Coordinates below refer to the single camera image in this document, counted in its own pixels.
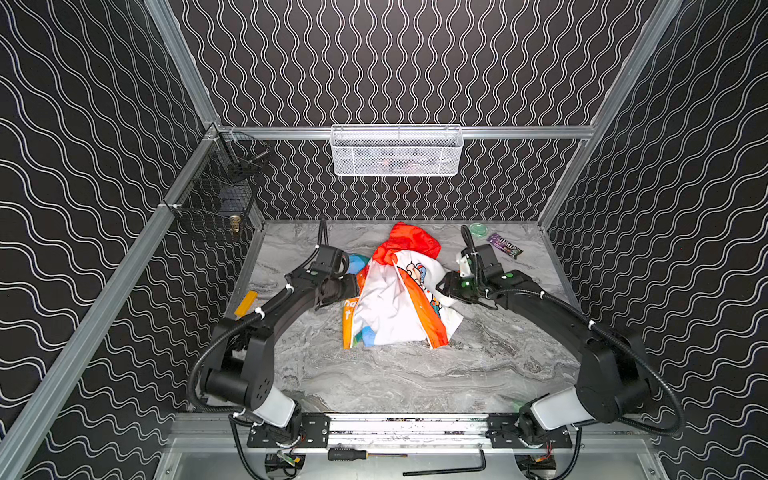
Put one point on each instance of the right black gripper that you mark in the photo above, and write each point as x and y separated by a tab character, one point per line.
454	285

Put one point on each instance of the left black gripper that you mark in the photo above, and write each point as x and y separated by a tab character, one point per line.
347	288

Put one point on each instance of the rainbow kids zip jacket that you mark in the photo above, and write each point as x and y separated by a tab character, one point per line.
398	300

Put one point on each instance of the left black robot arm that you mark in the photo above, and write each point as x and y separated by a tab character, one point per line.
235	374

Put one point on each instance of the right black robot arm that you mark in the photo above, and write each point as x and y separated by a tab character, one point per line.
615	377

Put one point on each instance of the purple snack wrapper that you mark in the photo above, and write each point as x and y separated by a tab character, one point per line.
504	245

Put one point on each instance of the green round lid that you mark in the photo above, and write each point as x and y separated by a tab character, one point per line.
478	230

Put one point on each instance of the yellow block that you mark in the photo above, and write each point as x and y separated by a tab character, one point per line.
247	305

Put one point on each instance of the brass fitting in basket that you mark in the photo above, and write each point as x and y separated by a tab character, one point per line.
235	224

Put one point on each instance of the black allen key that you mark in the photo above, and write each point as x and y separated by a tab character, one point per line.
451	471

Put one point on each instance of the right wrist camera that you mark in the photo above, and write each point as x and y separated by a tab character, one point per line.
464	263

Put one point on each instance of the black wire wall basket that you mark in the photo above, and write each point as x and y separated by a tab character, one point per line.
225	184

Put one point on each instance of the white mesh wall basket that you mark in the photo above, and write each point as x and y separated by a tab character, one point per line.
412	150

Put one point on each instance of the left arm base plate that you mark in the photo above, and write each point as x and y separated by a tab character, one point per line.
304	430

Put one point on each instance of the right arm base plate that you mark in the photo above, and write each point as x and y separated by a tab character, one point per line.
512	431

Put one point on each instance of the black handled screwdriver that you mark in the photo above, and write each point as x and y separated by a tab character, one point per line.
349	454

